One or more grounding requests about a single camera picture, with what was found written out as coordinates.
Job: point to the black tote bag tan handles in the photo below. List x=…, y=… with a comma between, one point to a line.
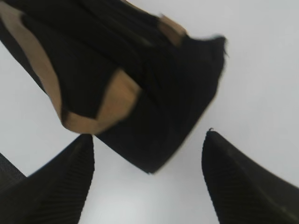
x=137, y=81

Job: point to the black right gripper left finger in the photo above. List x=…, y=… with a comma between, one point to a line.
x=54, y=194

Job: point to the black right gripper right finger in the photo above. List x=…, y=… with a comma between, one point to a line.
x=243, y=192

